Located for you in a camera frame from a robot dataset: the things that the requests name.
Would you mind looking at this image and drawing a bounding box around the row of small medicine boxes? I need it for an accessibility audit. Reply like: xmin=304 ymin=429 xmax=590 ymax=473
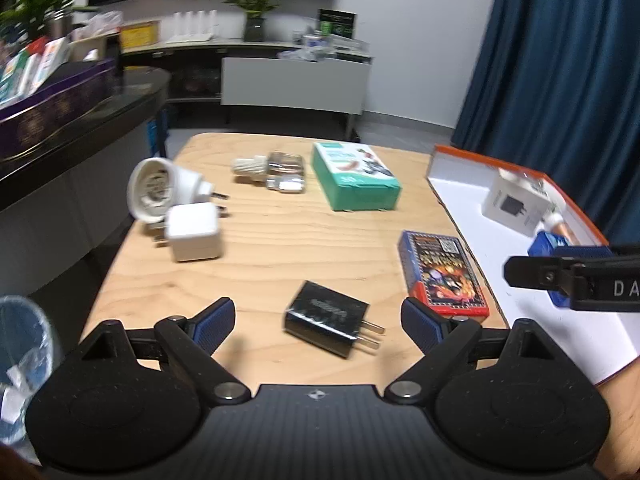
xmin=0 ymin=36 xmax=71 ymax=107

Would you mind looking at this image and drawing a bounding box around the purple patterned tray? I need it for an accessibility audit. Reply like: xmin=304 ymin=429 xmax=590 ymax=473
xmin=0 ymin=57 xmax=117 ymax=159

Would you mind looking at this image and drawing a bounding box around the black charger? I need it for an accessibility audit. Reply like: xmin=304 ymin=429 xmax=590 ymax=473
xmin=283 ymin=280 xmax=386 ymax=360

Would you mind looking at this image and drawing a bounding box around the clear plastic bag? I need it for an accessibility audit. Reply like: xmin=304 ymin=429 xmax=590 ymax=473
xmin=277 ymin=42 xmax=332 ymax=64

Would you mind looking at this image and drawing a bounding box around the person's right forearm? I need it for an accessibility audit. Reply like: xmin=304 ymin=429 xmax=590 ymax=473
xmin=594 ymin=369 xmax=640 ymax=480

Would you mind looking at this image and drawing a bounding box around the red playing card box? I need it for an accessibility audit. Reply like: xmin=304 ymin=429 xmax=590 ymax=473
xmin=397 ymin=229 xmax=490 ymax=319

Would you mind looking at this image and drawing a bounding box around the yellow box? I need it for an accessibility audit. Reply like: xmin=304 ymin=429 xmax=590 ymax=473
xmin=119 ymin=19 xmax=162 ymax=51

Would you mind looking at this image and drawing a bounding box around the white router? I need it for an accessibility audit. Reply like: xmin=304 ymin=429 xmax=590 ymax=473
xmin=161 ymin=9 xmax=219 ymax=45

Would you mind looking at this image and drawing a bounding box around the rose gold tube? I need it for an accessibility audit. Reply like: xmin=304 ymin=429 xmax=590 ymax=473
xmin=542 ymin=210 xmax=577 ymax=242

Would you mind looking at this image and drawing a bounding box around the green and black box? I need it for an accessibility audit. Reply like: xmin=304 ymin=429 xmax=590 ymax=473
xmin=318 ymin=8 xmax=357 ymax=41

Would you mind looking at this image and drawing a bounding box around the potted plant in dark vase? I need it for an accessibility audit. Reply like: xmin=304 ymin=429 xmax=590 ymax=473
xmin=224 ymin=0 xmax=287 ymax=44

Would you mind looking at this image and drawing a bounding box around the large leafy plant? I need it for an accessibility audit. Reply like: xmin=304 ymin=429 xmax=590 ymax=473
xmin=0 ymin=0 xmax=97 ymax=42

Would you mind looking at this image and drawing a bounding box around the orange and white cardboard tray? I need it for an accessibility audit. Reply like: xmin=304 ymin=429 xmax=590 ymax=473
xmin=424 ymin=144 xmax=640 ymax=387

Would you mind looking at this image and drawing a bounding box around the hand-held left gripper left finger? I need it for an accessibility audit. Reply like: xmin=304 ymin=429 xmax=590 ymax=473
xmin=80 ymin=297 xmax=252 ymax=407

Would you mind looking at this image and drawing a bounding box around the blue curtain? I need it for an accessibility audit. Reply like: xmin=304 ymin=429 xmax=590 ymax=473
xmin=451 ymin=0 xmax=640 ymax=247

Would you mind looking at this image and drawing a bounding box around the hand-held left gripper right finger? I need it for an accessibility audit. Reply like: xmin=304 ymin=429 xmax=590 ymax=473
xmin=384 ymin=297 xmax=563 ymax=406

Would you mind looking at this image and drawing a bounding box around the white plastic bag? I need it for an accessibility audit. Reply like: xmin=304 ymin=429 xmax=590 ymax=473
xmin=69 ymin=9 xmax=124 ymax=41

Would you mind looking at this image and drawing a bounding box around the person's left forearm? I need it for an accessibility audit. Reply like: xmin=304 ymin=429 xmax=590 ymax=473
xmin=0 ymin=446 xmax=42 ymax=480

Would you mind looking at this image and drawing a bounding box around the white charger cube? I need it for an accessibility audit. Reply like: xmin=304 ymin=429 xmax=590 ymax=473
xmin=152 ymin=203 xmax=232 ymax=264

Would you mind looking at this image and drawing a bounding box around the white round plug adapter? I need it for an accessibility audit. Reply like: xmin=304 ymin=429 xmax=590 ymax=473
xmin=125 ymin=157 xmax=229 ymax=224

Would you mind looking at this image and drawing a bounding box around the green bandage box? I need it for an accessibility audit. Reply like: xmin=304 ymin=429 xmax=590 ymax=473
xmin=312 ymin=141 xmax=403 ymax=213

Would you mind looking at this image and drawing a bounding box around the trash bin with plastic liner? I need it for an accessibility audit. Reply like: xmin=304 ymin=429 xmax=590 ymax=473
xmin=0 ymin=294 xmax=67 ymax=447

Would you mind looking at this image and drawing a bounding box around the white box with barcode label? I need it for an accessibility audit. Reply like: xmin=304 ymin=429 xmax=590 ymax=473
xmin=481 ymin=167 xmax=551 ymax=238

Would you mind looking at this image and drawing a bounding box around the beige box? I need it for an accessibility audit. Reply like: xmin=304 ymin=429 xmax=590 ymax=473
xmin=67 ymin=34 xmax=109 ymax=64

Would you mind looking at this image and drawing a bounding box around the clear refill bottle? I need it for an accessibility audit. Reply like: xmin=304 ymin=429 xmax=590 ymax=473
xmin=231 ymin=150 xmax=306 ymax=195

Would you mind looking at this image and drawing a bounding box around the television cabinet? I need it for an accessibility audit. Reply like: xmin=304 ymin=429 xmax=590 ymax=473
xmin=119 ymin=37 xmax=374 ymax=142

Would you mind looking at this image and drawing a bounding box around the blue rectangular box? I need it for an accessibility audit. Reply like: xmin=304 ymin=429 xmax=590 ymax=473
xmin=527 ymin=230 xmax=612 ymax=307

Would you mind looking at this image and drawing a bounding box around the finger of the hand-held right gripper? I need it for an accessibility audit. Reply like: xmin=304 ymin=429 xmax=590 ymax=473
xmin=502 ymin=242 xmax=640 ymax=312

